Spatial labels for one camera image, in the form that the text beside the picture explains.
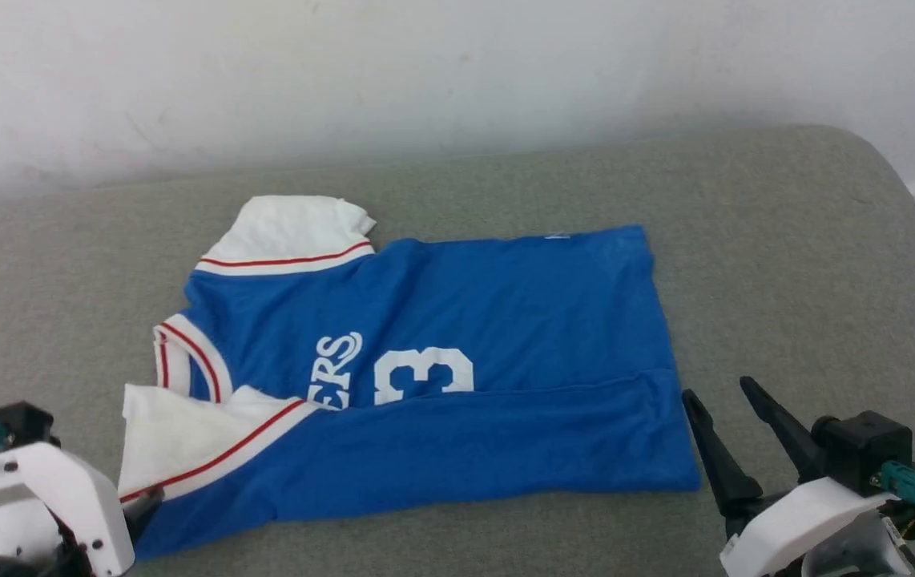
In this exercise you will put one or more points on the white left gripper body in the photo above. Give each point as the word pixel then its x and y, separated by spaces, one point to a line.
pixel 65 501

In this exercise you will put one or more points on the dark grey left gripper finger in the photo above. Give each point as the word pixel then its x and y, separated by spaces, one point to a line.
pixel 145 503

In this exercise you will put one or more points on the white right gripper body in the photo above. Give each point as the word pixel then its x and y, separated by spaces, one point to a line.
pixel 794 525

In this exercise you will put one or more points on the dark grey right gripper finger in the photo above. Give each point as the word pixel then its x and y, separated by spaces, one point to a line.
pixel 782 429
pixel 718 461

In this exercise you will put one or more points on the blue jersey with white sleeves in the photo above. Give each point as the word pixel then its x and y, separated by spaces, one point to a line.
pixel 465 336

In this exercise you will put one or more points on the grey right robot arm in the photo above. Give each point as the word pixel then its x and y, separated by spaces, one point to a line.
pixel 858 549

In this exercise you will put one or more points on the grey padded ironing board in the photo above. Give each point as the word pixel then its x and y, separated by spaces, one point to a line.
pixel 786 264

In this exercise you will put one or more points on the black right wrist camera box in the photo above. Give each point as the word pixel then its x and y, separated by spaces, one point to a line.
pixel 862 449

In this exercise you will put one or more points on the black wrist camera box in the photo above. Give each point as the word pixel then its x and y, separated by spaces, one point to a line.
pixel 21 423
pixel 862 449

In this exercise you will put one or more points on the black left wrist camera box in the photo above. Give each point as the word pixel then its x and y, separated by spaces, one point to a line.
pixel 21 423

